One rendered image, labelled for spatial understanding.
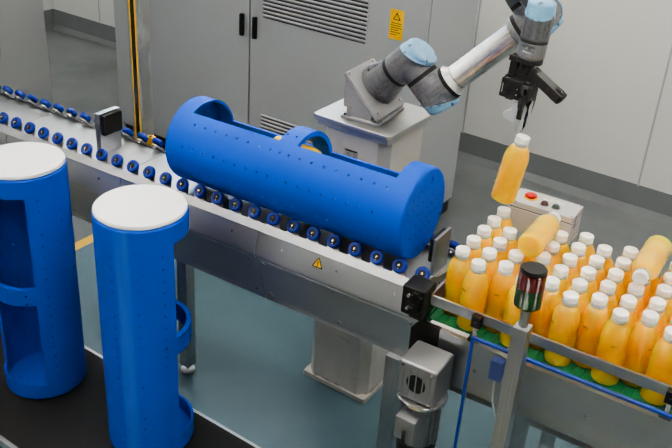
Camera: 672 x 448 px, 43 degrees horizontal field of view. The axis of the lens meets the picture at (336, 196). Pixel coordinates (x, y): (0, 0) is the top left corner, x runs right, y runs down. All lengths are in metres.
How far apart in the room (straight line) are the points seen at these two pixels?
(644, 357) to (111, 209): 1.52
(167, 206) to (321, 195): 0.47
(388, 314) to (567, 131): 2.96
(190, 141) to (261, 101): 2.05
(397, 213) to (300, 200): 0.32
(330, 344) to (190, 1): 2.33
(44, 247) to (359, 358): 1.25
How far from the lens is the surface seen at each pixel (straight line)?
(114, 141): 3.22
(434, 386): 2.28
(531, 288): 1.96
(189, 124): 2.76
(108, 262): 2.58
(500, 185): 2.43
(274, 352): 3.67
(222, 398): 3.45
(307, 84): 4.52
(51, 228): 2.93
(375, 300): 2.52
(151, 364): 2.75
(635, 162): 5.22
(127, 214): 2.55
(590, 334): 2.25
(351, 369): 3.40
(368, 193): 2.40
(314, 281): 2.63
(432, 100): 2.85
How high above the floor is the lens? 2.25
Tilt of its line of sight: 27 degrees down
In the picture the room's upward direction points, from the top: 4 degrees clockwise
